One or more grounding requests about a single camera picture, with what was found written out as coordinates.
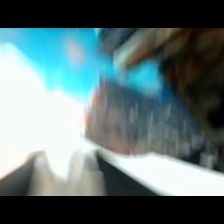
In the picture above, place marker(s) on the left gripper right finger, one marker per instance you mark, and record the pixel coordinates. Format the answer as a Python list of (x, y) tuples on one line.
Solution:
[(100, 180)]

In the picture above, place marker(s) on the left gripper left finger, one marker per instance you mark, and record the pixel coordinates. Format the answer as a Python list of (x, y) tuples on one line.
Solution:
[(30, 176)]

